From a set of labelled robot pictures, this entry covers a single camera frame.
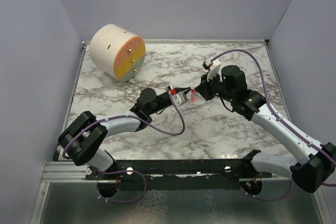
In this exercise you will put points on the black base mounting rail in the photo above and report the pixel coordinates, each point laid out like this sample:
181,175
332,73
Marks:
180,174

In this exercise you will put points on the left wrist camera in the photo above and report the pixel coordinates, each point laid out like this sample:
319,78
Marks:
179,94

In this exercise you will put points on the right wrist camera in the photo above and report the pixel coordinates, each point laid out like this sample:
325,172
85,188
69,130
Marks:
212,66

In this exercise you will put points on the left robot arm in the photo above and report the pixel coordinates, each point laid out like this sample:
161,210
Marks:
82,139

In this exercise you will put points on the round key holder drum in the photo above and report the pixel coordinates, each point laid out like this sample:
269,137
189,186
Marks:
117,52

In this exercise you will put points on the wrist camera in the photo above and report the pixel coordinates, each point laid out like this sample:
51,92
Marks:
212,66
179,94

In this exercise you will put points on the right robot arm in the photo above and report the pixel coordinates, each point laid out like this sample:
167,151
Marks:
312,162

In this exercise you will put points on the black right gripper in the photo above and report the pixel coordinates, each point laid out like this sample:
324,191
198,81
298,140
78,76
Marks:
203,87

